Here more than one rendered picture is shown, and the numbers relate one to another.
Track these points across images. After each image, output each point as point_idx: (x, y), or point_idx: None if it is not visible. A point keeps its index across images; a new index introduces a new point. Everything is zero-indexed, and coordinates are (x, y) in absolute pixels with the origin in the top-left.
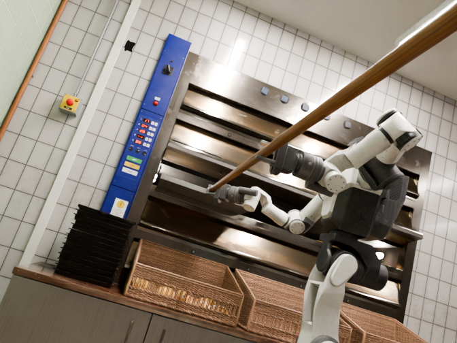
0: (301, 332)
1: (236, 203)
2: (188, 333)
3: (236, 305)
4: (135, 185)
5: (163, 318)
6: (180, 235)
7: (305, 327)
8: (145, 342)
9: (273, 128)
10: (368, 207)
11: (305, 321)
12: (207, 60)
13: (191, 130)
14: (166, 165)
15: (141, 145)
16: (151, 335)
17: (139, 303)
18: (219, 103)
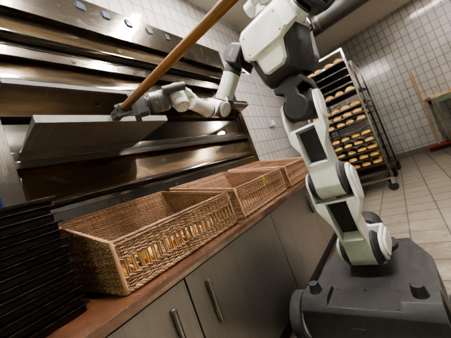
0: (314, 176)
1: (149, 120)
2: (223, 261)
3: (227, 204)
4: None
5: (196, 270)
6: (100, 190)
7: (318, 168)
8: (199, 314)
9: (115, 48)
10: (308, 41)
11: (311, 165)
12: None
13: (17, 66)
14: (9, 126)
15: None
16: (198, 300)
17: (164, 282)
18: (32, 24)
